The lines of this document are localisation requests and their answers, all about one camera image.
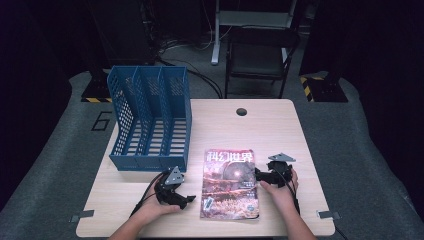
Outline black stand base striped edge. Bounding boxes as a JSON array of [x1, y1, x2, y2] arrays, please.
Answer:
[[299, 70, 350, 103], [80, 66, 114, 104]]

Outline person's right hand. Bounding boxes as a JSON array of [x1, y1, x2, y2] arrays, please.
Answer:
[[259, 168, 300, 218]]

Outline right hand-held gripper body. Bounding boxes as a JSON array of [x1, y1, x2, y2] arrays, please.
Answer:
[[266, 152, 297, 189]]

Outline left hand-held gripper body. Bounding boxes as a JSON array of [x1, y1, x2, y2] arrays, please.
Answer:
[[154, 165, 188, 206]]

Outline colourful glossy magazine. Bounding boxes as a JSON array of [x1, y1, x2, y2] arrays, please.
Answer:
[[199, 148, 261, 221]]

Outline blue plastic file rack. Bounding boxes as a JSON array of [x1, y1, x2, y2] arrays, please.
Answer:
[[106, 64, 193, 173]]

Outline black floor cables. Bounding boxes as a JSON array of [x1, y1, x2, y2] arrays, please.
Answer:
[[155, 35, 224, 100]]

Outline black folding chair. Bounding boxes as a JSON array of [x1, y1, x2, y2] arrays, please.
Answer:
[[224, 27, 301, 100]]

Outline person's left hand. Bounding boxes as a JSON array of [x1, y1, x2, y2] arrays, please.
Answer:
[[134, 186, 181, 226]]

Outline white desk frame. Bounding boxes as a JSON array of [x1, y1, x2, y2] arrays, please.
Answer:
[[210, 0, 298, 66]]

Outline left hand-held gripper black cable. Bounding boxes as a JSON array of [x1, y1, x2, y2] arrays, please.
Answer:
[[129, 171, 166, 218]]

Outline right hand-held gripper black cable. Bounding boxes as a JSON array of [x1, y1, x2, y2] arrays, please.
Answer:
[[271, 164, 349, 240]]

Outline dark equipment cabinet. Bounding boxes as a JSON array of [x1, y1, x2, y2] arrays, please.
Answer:
[[88, 0, 158, 68]]

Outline hand-held gripper black cable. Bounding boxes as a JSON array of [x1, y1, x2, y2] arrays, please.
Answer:
[[129, 171, 166, 218], [271, 164, 349, 240]]

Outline grey metal table bracket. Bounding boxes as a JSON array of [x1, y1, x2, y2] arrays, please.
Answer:
[[316, 210, 342, 221], [69, 209, 96, 224]]

